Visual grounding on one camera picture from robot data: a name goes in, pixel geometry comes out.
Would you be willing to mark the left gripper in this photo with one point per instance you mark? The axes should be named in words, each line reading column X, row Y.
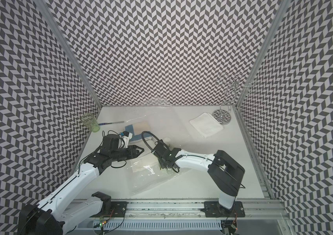
column 133, row 151

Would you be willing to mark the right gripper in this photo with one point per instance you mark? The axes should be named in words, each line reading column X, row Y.
column 162, row 163

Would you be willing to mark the pale green towel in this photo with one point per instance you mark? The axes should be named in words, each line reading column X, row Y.
column 172, row 171

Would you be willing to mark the blue and beige towel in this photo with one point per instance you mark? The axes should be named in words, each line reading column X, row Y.
column 136, row 130

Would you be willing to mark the clear plastic vacuum bag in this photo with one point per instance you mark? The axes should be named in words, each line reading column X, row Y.
column 155, row 119

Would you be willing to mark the white cloth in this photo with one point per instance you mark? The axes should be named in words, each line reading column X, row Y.
column 206, row 125

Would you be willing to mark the white towel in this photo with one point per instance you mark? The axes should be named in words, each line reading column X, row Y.
column 147, row 162

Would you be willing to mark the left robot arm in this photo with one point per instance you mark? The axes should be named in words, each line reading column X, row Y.
column 50, row 216

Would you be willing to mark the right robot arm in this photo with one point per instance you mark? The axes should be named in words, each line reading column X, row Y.
column 224, row 170

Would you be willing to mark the green glass cup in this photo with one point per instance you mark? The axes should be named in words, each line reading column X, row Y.
column 90, row 121

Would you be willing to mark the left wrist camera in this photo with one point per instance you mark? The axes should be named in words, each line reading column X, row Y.
column 126, row 136

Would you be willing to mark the purple handled utensil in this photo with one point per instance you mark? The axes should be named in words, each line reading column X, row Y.
column 108, row 123

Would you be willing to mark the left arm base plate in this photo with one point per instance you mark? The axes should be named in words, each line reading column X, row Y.
column 113, row 209

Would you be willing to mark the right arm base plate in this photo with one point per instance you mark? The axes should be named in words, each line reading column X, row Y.
column 215, row 210

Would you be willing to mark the chrome wire mug stand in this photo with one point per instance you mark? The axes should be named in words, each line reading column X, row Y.
column 231, row 86

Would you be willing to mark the aluminium front rail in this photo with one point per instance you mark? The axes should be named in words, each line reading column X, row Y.
column 262, row 209

